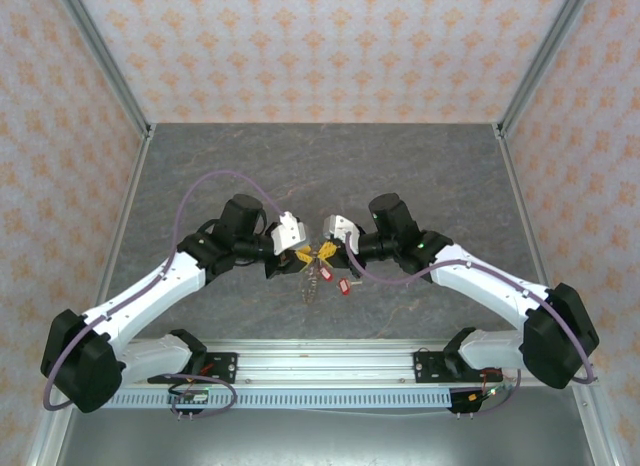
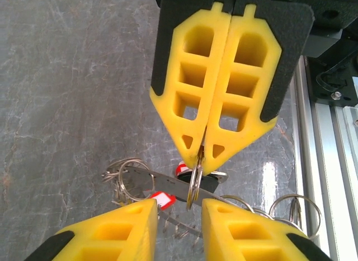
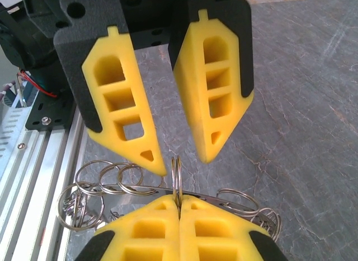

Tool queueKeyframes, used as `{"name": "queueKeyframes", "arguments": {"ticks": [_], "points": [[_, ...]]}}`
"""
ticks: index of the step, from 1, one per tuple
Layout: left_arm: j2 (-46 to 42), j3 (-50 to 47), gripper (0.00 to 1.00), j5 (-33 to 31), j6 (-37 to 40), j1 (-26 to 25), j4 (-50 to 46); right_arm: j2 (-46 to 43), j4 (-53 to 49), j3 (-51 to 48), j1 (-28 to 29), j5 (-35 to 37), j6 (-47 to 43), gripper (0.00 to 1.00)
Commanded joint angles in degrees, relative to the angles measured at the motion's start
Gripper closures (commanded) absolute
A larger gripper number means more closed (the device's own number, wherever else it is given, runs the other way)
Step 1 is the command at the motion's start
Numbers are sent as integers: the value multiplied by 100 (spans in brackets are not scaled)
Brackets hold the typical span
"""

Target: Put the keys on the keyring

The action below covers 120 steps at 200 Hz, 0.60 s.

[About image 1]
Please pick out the red key tag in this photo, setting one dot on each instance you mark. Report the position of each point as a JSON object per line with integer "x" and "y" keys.
{"x": 326, "y": 274}

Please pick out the red tagged brass key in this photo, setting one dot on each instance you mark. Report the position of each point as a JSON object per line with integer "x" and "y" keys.
{"x": 344, "y": 287}

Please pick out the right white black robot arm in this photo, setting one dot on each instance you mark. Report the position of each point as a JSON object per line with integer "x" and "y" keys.
{"x": 490, "y": 286}

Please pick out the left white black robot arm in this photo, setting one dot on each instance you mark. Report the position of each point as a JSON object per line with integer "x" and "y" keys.
{"x": 140, "y": 296}

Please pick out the small circuit board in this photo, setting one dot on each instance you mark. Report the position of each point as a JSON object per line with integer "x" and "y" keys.
{"x": 492, "y": 391}
{"x": 192, "y": 397}

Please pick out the grey metal sheet panel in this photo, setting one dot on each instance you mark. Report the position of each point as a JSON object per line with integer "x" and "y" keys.
{"x": 325, "y": 441}

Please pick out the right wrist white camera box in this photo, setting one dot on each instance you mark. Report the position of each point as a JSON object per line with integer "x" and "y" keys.
{"x": 342, "y": 231}

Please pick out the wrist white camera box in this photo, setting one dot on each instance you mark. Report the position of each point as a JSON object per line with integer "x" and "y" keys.
{"x": 290, "y": 233}
{"x": 342, "y": 231}

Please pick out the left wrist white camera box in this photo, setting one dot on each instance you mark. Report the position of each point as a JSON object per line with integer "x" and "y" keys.
{"x": 290, "y": 233}

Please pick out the aluminium base rail beam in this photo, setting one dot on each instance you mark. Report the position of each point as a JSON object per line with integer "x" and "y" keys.
{"x": 325, "y": 366}

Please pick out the aluminium table edge rail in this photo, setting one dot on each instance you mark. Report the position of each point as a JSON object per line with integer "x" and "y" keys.
{"x": 517, "y": 186}
{"x": 132, "y": 186}

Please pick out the aluminium frame post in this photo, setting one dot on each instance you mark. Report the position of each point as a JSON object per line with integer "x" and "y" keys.
{"x": 109, "y": 66}
{"x": 538, "y": 66}

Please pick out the aluminium lower frame rail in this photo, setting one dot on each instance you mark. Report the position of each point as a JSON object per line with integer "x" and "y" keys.
{"x": 47, "y": 441}
{"x": 595, "y": 431}

